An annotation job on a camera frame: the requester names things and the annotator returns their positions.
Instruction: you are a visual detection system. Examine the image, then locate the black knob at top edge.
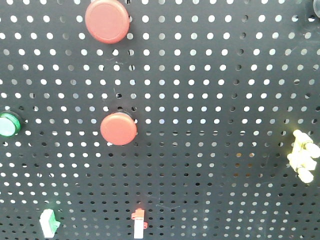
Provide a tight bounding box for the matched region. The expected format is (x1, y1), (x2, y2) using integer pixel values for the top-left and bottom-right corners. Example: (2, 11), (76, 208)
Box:
(312, 0), (320, 18)

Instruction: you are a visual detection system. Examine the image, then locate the red mushroom push button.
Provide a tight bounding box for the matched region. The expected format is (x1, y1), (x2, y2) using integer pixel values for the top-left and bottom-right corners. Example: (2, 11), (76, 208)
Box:
(100, 112), (137, 146)

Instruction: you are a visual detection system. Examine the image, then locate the black perforated pegboard panel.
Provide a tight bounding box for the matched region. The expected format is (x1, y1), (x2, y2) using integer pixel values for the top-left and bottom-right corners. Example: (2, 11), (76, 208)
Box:
(0, 0), (320, 240)

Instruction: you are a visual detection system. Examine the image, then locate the large upper red push button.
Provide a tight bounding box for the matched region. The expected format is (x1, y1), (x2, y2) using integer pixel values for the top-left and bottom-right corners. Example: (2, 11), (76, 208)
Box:
(84, 0), (130, 44)

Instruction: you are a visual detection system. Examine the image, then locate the green round push button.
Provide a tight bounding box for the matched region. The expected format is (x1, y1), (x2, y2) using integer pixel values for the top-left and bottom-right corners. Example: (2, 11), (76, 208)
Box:
(0, 111), (22, 137)

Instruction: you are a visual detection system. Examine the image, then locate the white and red rocker switch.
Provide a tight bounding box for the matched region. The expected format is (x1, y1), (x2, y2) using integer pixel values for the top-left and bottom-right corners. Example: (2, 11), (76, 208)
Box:
(131, 208), (148, 240)

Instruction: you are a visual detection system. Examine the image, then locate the white and green rocker switch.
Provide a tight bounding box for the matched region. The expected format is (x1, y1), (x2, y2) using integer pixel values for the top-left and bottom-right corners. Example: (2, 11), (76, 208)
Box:
(39, 208), (61, 239)

